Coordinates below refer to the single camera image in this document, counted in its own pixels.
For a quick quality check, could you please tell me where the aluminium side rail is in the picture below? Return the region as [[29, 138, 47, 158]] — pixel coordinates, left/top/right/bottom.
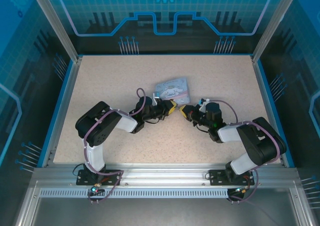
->
[[250, 55, 286, 167], [41, 58, 83, 168]]

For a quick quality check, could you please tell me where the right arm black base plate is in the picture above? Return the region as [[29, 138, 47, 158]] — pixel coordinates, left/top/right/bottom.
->
[[207, 169, 256, 186]]

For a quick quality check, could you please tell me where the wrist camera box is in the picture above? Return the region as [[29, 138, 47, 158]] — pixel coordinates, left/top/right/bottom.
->
[[151, 91, 164, 105], [197, 98, 211, 112]]

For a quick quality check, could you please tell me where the light blue cartoon tin box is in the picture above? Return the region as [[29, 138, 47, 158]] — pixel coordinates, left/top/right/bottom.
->
[[154, 76, 192, 105]]

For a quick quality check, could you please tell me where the aluminium front rail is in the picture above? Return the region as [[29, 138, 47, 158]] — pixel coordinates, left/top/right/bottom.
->
[[32, 163, 300, 188]]

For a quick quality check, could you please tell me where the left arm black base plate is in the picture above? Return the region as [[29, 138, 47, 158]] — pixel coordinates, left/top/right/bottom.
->
[[76, 169, 124, 186]]

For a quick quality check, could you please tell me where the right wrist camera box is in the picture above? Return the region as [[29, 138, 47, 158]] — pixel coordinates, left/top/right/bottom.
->
[[197, 98, 211, 112]]

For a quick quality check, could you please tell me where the aluminium frame post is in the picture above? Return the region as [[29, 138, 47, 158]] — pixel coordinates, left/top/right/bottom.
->
[[251, 0, 301, 63], [27, 0, 83, 63]]

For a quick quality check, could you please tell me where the connector board with light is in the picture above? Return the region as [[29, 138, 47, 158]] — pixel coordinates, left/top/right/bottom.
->
[[90, 183, 105, 195], [234, 185, 251, 194]]

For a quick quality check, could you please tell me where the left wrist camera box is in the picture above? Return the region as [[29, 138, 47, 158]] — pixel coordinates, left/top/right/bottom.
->
[[151, 91, 164, 105]]

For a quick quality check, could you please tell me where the slotted cable duct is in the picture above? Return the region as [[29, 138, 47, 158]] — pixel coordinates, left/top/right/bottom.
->
[[39, 188, 230, 198]]

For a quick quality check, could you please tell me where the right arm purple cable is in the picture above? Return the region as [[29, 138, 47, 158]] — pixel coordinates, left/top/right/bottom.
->
[[208, 99, 281, 204]]

